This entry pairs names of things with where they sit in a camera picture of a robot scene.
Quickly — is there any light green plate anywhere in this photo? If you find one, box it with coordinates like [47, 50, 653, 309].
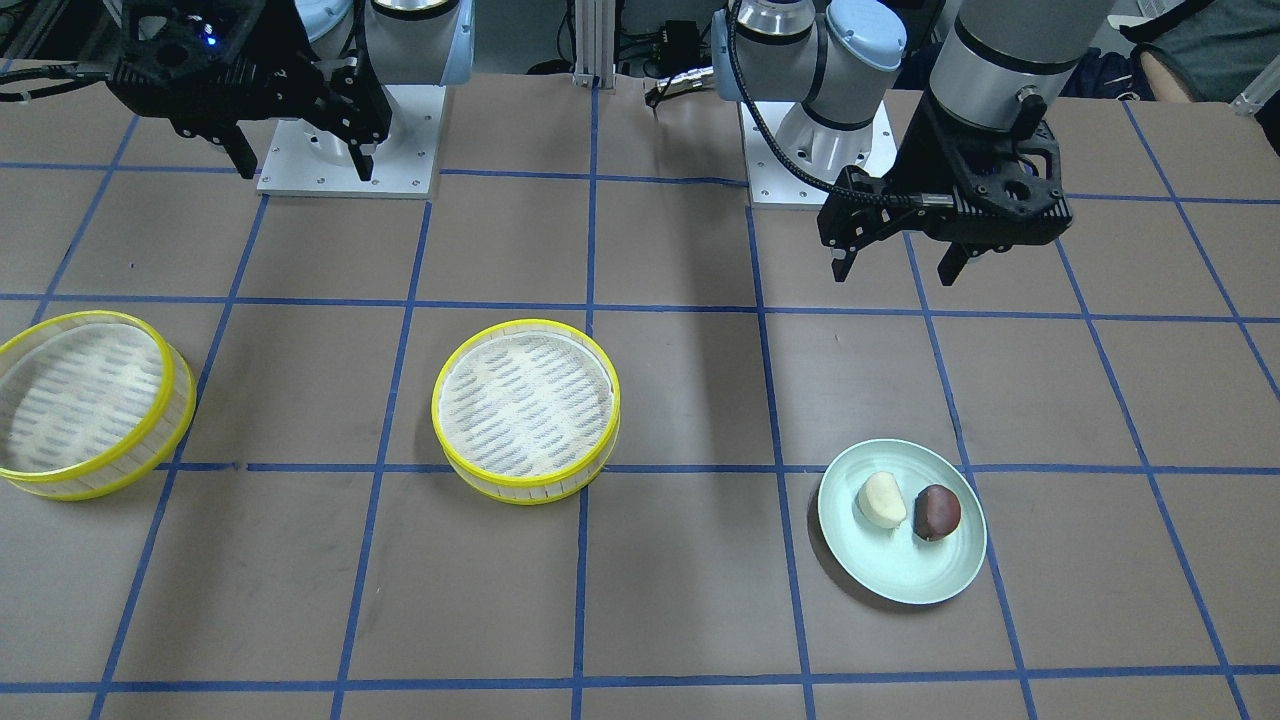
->
[817, 439, 988, 605]

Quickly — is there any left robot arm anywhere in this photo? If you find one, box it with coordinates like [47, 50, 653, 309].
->
[710, 1, 1108, 286]

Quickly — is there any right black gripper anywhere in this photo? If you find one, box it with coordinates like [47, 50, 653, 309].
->
[105, 1, 392, 182]

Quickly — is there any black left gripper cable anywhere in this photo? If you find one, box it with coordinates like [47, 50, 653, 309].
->
[724, 0, 956, 209]

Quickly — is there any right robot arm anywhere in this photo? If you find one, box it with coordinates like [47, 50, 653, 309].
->
[105, 1, 474, 182]

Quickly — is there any person in background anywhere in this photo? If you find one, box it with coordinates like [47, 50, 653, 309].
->
[1117, 1, 1279, 102]

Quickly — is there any yellow rimmed bamboo steamer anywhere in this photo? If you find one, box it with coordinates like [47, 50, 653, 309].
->
[1, 310, 197, 501]

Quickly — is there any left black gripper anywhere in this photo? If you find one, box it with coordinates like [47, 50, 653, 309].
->
[818, 87, 1073, 287]

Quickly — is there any aluminium frame post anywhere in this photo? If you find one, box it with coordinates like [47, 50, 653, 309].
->
[572, 0, 617, 92]

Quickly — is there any white steamed bun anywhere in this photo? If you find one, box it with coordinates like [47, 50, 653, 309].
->
[855, 471, 908, 530]

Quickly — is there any yellow rimmed steamer base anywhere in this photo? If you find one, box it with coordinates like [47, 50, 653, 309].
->
[429, 318, 622, 506]

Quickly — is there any dark brown bun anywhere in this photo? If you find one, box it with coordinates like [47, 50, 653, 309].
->
[913, 484, 963, 542]

